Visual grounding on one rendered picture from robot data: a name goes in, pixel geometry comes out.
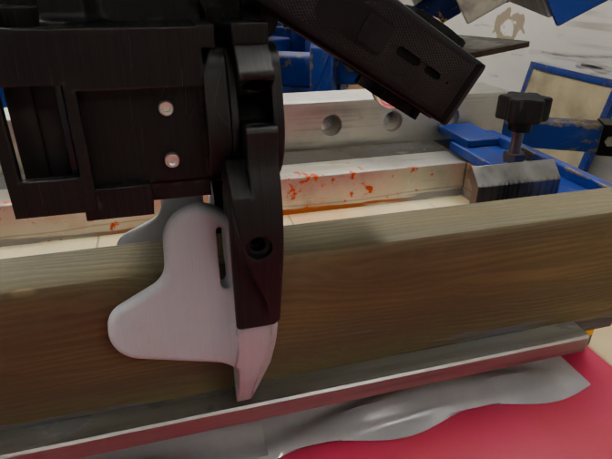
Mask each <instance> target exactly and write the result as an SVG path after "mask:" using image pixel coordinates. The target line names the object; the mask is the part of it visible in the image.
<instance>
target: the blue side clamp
mask: <svg viewBox="0 0 612 459"><path fill-rule="evenodd" d="M486 132H488V133H491V134H493V135H495V136H497V137H499V144H498V145H494V146H483V147H473V148H468V147H466V146H464V145H462V144H461V143H459V142H457V141H452V142H451V143H450V147H449V149H450V151H452V152H453V153H455V154H456V155H458V156H460V157H461V158H464V159H466V160H467V161H469V162H471V163H472V164H474V165H476V166H485V165H495V164H505V163H507V162H504V161H503V154H504V150H507V149H509V148H510V142H511V138H509V137H507V136H505V135H503V134H500V133H498V132H496V131H494V130H486ZM521 151H524V153H525V159H524V161H533V160H542V159H551V158H553V157H551V156H549V155H547V154H545V153H543V152H541V151H539V150H536V149H534V148H531V147H529V146H527V145H525V144H523V143H522V147H521ZM553 159H554V160H555V163H556V166H557V169H558V172H559V175H560V177H561V180H560V184H559V188H558V192H557V193H564V192H571V191H579V190H587V189H602V188H610V187H612V184H611V183H609V182H607V181H605V180H603V179H601V178H598V177H596V176H594V175H591V174H589V173H587V172H585V171H583V170H581V169H579V168H576V167H573V166H571V165H569V164H567V163H565V162H563V161H561V160H559V159H557V158H553Z"/></svg>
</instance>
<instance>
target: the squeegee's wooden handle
mask: <svg viewBox="0 0 612 459"><path fill-rule="evenodd" d="M283 231H284V259H283V276H282V291H281V306H280V320H279V321H278V330H277V338H276V343H275V347H274V351H273V354H272V357H271V361H270V364H269V366H268V368H267V370H266V372H265V373H264V375H263V377H262V379H261V382H262V381H268V380H272V379H277V378H281V377H286V376H291V375H295V374H301V373H306V372H314V371H318V370H323V369H329V368H333V367H338V366H343V365H347V364H352V363H357V362H366V361H370V360H375V359H380V358H384V357H389V356H394V355H399V354H404V353H408V352H417V351H422V350H427V349H432V348H436V347H441V346H445V345H450V344H456V343H460V342H469V341H473V340H478V339H483V338H488V337H493V336H497V335H502V334H507V333H511V332H520V331H525V330H530V329H534V328H539V327H544V326H549V325H554V324H558V323H563V322H568V321H573V322H575V323H576V324H577V325H578V326H579V327H581V328H582V329H583V330H584V331H590V330H594V329H599V328H604V327H608V326H611V324H612V187H610V188H602V189H587V190H579V191H571V192H564V193H556V194H548V195H540V196H533V197H524V198H517V199H502V200H495V201H487V202H479V203H471V204H464V205H455V206H448V207H440V208H432V209H418V210H409V211H402V212H394V213H386V214H378V215H371V216H363V217H355V218H348V219H333V220H325V221H317V222H309V223H302V224H293V225H286V226H283ZM163 270H164V251H163V240H155V241H147V242H140V243H131V244H124V245H116V246H108V247H100V248H93V249H84V250H71V251H62V252H55V253H47V254H39V255H31V256H24V257H15V258H8V259H0V432H4V431H9V430H14V429H19V428H24V427H28V426H33V425H38V424H42V423H52V422H56V421H61V420H65V419H70V418H75V417H80V416H85V415H90V414H94V413H103V412H108V411H113V410H117V409H122V408H127V407H131V406H136V405H141V404H146V403H154V402H159V401H164V400H168V399H174V398H179V397H183V396H188V395H192V394H197V393H206V392H211V391H216V390H220V389H225V388H230V387H235V381H234V370H233V366H231V365H229V364H226V363H223V362H195V361H175V360H155V359H137V358H132V357H128V356H126V355H124V354H123V353H121V352H119V351H118V350H117V349H116V348H115V347H114V346H113V344H112V343H111V341H110V339H109V336H108V327H107V323H108V318H109V315H110V313H111V312H112V311H113V310H114V309H115V308H116V307H117V306H118V305H119V304H120V303H122V302H124V301H126V300H128V299H129V298H131V297H132V296H134V295H136V294H137V293H139V292H140V291H143V290H144V289H145V288H147V287H148V286H150V285H151V284H153V283H154V282H156V281H157V280H158V279H159V277H160V276H161V274H162V272H163Z"/></svg>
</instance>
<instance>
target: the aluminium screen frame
mask: <svg viewBox="0 0 612 459"><path fill-rule="evenodd" d="M471 167H476V165H474V164H472V163H471V162H469V161H467V160H466V159H464V158H461V157H460V156H458V155H456V154H455V153H453V152H452V151H450V150H449V151H437V152H427V153H416V154H406V155H395V156H385V157H374V158H355V159H344V160H334V161H323V162H312V163H301V164H291V165H282V168H281V171H280V184H281V195H282V209H283V215H290V214H299V213H307V212H315V211H324V210H331V209H347V208H355V207H363V206H371V205H380V204H388V203H395V202H404V201H412V200H420V199H436V198H444V197H452V196H460V195H462V196H463V197H465V198H466V199H468V200H469V201H470V197H471V191H472V186H471V182H470V179H469V177H468V174H467V170H468V169H469V168H471ZM160 207H161V203H160V199H157V200H154V210H155V214H151V215H143V216H134V217H125V218H115V219H99V220H90V221H87V216H86V213H76V214H66V215H56V216H47V217H38V218H29V219H15V213H14V210H13V207H12V203H11V199H10V197H9V193H8V189H0V247H7V246H15V245H23V244H31V243H39V242H48V241H56V240H71V239H79V238H87V237H95V236H104V235H112V234H120V233H126V232H128V231H130V230H132V229H134V228H135V227H137V226H139V225H141V224H143V223H145V222H147V221H149V220H150V219H153V218H154V217H156V216H157V215H158V213H159V211H160Z"/></svg>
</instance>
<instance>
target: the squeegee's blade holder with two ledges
mask: <svg viewBox="0 0 612 459"><path fill-rule="evenodd" d="M588 340H589V334H588V333H587V332H586V331H584V330H583V329H582V328H581V327H579V326H578V325H577V324H576V323H575V322H573V321H568V322H563V323H558V324H554V325H549V326H544V327H539V328H534V329H530V330H525V331H516V332H511V333H507V334H502V335H497V336H493V337H488V338H483V339H478V340H473V341H469V342H460V343H456V344H450V345H445V346H441V347H436V348H432V349H427V350H422V351H417V352H408V353H404V354H399V355H394V356H389V357H384V358H380V359H375V360H370V361H366V362H357V363H352V364H347V365H343V366H338V367H333V368H329V369H323V370H318V371H314V372H306V373H301V374H295V375H291V376H286V377H281V378H277V379H272V380H268V381H262V382H260V384H259V386H258V388H257V389H256V391H255V393H254V394H253V396H252V398H250V399H249V400H245V401H240V402H237V399H236V391H235V387H230V388H225V389H220V390H216V391H211V392H206V393H197V394H192V395H188V396H183V397H179V398H174V399H168V400H164V401H159V402H154V403H146V404H141V405H136V406H131V407H127V408H122V409H117V410H113V411H108V412H103V413H94V414H90V415H85V416H80V417H75V418H70V419H65V420H61V421H56V422H52V423H42V424H38V425H33V426H28V427H24V428H19V429H14V430H9V431H4V432H0V459H78V458H83V457H87V456H91V455H96V454H103V453H108V452H112V451H116V450H121V449H126V448H129V447H134V446H139V445H142V444H151V443H154V442H159V441H164V440H168V439H172V438H177V437H180V436H185V435H190V434H197V433H202V432H206V431H210V430H215V429H219V428H223V427H228V426H232V425H236V424H241V423H249V422H253V421H258V420H262V419H266V418H271V417H275V416H279V415H284V414H288V413H296V412H300V411H305V410H309V409H313V408H318V407H322V406H326V405H331V404H335V403H343V402H347V401H351V400H356V399H361V398H364V397H369V396H374V395H377V394H382V393H389V392H394V391H399V390H402V389H407V388H412V387H415V386H420V385H425V384H429V383H437V382H441V381H445V380H450V379H454V378H458V377H463V376H467V375H471V374H476V373H480V372H488V371H492V370H497V369H501V368H505V367H510V366H514V365H518V364H523V363H527V362H535V361H540V360H544V359H548V358H553V357H556V356H561V355H566V354H569V353H574V352H582V351H583V350H584V349H585V348H586V346H587V343H588Z"/></svg>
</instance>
